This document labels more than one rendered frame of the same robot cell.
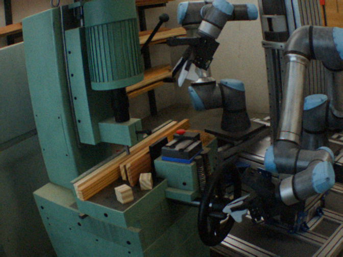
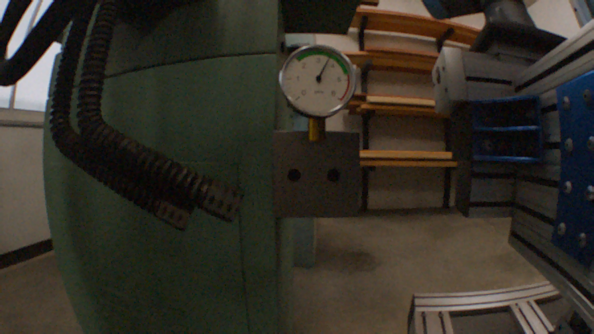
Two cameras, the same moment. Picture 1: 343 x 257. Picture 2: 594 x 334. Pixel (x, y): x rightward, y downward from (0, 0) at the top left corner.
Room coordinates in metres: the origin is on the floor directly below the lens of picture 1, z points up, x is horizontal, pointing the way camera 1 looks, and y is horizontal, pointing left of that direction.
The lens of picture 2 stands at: (1.16, -0.34, 0.60)
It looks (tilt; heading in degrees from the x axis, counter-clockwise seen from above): 3 degrees down; 57
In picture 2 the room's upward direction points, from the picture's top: straight up
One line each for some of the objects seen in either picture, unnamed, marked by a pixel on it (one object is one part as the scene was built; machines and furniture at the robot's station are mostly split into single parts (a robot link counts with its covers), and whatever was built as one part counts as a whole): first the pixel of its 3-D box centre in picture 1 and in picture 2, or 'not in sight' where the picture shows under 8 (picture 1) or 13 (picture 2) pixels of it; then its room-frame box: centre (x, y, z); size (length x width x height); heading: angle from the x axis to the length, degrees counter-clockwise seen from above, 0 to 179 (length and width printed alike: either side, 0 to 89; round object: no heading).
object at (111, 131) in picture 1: (120, 132); not in sight; (1.21, 0.17, 1.03); 0.14 x 0.07 x 0.09; 56
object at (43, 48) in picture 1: (64, 94); not in sight; (1.35, 0.40, 1.16); 0.22 x 0.22 x 0.72; 56
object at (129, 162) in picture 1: (145, 161); not in sight; (1.15, 0.10, 0.94); 0.18 x 0.02 x 0.07; 146
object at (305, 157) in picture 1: (316, 164); not in sight; (0.82, -0.39, 0.99); 0.11 x 0.11 x 0.08; 53
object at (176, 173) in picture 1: (185, 166); not in sight; (1.12, -0.03, 0.92); 0.15 x 0.13 x 0.09; 146
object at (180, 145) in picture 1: (184, 145); not in sight; (1.12, -0.03, 0.99); 0.13 x 0.11 x 0.06; 146
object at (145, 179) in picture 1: (146, 181); not in sight; (1.04, 0.10, 0.92); 0.04 x 0.03 x 0.04; 176
